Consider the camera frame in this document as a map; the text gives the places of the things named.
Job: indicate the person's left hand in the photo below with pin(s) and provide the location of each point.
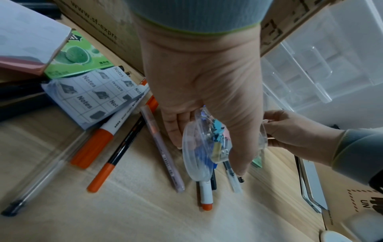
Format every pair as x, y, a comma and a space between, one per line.
203, 75

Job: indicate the printed notes pack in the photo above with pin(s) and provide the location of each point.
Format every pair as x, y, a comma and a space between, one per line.
89, 96

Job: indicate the pile of colourful binder clips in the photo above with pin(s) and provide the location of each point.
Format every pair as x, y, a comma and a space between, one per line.
220, 139

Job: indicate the clear ballpoint pen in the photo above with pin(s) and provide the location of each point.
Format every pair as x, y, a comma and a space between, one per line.
39, 179

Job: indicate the pink sticky note pad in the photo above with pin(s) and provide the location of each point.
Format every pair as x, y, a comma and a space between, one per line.
27, 35

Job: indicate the grey smartphone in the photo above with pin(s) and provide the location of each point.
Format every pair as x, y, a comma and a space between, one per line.
312, 184

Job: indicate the purple pen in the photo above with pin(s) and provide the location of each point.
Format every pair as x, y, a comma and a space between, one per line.
164, 153

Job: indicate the white plastic drawer organizer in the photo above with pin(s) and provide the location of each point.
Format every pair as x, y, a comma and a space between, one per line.
329, 59

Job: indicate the slim white marker red cap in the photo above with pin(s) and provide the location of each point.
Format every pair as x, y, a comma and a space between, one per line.
206, 193

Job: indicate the clear plastic jar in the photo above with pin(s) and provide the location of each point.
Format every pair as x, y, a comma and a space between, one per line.
194, 153

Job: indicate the person's right hand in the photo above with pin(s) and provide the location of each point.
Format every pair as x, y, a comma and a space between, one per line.
299, 134

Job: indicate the fat white marker orange cap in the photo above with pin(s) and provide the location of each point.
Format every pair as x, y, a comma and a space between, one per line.
92, 148

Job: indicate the black marker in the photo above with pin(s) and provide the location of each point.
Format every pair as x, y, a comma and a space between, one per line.
213, 182

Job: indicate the taped brown cardboard box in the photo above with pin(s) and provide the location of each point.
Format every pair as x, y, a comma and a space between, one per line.
104, 23

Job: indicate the white controller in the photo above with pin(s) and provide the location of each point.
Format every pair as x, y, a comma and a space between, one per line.
362, 224

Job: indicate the thin black orange pen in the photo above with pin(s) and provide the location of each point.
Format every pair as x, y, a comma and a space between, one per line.
119, 151

